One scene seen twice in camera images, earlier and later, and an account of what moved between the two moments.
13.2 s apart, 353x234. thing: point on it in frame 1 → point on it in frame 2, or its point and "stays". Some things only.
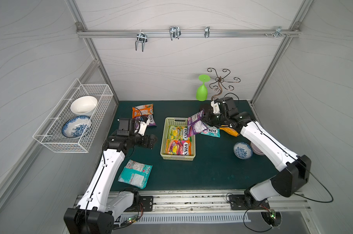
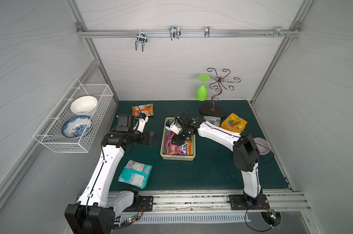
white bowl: (83, 105) stays
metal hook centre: (175, 31) stays
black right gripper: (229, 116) → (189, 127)
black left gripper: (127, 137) stays
